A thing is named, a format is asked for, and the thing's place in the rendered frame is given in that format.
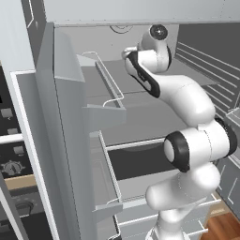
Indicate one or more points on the grey fridge shelf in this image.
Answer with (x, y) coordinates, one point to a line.
(118, 78)

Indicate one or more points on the grey fridge door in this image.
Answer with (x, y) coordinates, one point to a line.
(62, 125)

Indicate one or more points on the grey fridge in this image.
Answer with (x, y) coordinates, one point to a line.
(137, 40)

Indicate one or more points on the black wall oven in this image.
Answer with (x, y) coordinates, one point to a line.
(15, 150)

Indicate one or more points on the large fridge door bin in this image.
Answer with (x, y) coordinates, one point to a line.
(103, 175)

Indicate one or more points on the grey pointed oven knob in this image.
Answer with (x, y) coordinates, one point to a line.
(12, 168)

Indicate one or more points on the dark round oven knob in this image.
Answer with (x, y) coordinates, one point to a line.
(24, 207)

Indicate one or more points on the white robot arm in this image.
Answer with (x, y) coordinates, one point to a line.
(190, 100)

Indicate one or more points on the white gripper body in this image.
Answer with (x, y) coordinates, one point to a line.
(127, 52)

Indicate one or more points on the grey base cupboards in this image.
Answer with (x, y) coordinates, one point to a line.
(229, 184)

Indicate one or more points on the fridge drawer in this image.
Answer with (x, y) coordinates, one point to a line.
(137, 200)

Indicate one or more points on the small fridge door bin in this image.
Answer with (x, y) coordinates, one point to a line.
(106, 115)

